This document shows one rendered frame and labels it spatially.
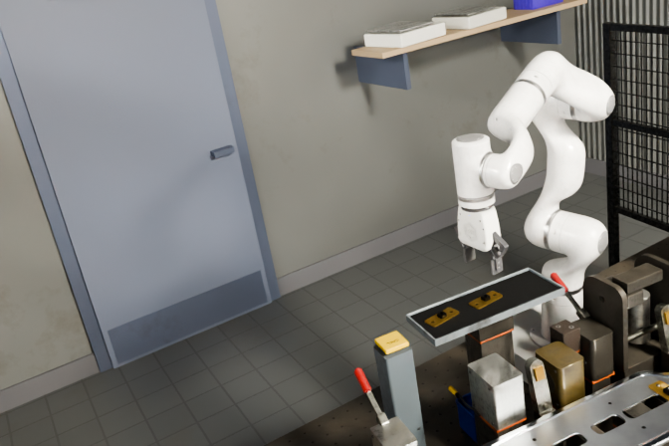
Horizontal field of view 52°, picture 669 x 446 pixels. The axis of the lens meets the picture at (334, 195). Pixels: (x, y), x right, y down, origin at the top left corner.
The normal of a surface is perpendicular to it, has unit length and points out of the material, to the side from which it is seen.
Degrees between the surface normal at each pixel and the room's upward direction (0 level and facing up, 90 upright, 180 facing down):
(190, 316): 90
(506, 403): 90
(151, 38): 90
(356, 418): 0
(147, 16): 90
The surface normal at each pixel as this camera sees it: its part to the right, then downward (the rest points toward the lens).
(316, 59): 0.50, 0.23
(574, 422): -0.16, -0.92
